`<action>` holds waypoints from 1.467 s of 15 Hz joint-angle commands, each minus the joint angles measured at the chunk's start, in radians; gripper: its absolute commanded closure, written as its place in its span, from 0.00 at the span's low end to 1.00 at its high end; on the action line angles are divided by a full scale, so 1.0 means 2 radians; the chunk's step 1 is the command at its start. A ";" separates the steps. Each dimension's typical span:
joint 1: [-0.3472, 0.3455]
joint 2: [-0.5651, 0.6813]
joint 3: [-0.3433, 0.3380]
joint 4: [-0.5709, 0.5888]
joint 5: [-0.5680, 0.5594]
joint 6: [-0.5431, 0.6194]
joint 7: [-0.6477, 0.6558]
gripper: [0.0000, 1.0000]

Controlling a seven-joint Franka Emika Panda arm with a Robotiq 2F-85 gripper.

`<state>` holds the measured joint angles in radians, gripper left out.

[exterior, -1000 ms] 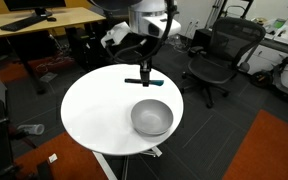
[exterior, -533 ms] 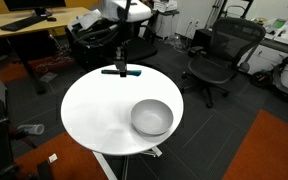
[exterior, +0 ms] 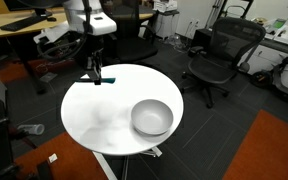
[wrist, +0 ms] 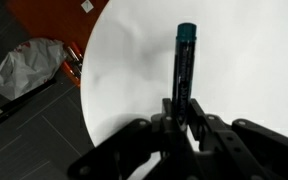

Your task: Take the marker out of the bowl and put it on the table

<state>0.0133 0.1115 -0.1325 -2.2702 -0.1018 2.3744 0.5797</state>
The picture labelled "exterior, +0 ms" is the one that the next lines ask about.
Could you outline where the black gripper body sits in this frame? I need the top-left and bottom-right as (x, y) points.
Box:
(82, 34), (106, 71)

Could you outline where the teal marker pen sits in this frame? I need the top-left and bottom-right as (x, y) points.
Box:
(76, 77), (117, 85)

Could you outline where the grey metal bowl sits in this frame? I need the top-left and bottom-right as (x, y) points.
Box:
(130, 98), (175, 137)

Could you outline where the grey floor plate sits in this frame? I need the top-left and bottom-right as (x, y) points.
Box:
(38, 72), (58, 83)

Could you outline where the computer monitor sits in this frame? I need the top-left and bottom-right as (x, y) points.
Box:
(3, 0), (67, 18)

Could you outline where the round wooden table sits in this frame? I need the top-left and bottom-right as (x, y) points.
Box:
(110, 3), (155, 21)

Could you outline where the black computer keyboard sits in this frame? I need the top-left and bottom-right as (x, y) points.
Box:
(0, 15), (48, 33)

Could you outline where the grey cabinet under printer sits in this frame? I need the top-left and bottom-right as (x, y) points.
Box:
(155, 11), (182, 39)

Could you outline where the white printer box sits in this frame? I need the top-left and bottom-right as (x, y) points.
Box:
(152, 0), (180, 14)

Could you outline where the white metal table base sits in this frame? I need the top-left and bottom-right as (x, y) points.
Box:
(92, 144), (163, 180)

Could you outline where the small white card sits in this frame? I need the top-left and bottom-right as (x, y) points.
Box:
(48, 153), (59, 164)

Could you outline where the black storage box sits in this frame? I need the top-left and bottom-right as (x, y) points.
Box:
(193, 28), (218, 51)

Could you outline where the large black mesh office chair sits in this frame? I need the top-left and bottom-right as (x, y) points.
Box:
(181, 17), (267, 109)

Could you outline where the black electric scooter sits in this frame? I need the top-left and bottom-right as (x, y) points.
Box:
(249, 49), (288, 103)

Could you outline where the white drawer cabinet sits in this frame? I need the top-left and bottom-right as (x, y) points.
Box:
(245, 44), (288, 94)

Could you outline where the green item on desk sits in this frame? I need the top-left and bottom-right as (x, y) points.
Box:
(273, 19), (287, 29)

